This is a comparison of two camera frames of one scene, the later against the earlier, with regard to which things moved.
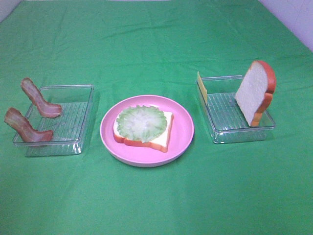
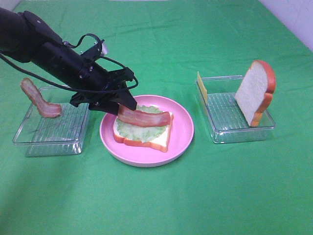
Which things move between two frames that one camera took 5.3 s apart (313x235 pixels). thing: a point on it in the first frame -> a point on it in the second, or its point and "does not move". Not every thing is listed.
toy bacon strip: x=48 y=109 does not move
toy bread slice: x=161 y=143 does not move
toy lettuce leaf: x=143 y=123 does not move
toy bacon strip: x=13 y=118 -> x=143 y=118
